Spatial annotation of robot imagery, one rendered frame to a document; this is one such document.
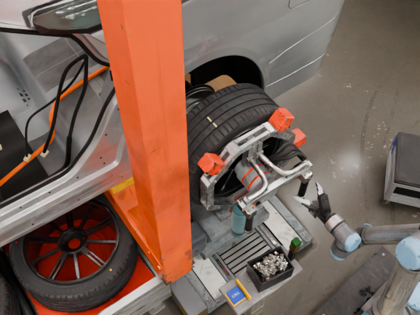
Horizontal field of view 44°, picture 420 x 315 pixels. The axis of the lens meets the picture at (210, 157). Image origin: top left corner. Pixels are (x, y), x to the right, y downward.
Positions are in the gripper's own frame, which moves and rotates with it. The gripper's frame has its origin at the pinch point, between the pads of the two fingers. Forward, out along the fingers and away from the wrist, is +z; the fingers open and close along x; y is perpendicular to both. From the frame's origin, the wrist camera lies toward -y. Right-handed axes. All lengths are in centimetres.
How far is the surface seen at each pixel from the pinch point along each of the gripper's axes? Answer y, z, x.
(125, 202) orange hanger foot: 15, 52, -74
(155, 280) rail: 44, 18, -80
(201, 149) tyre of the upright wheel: -26, 33, -39
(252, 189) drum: -4.0, 12.2, -23.7
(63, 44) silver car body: -20, 138, -59
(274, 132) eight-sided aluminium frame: -27.0, 20.8, -6.0
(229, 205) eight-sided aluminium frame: 18.5, 21.1, -29.6
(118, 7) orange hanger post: -141, 10, -78
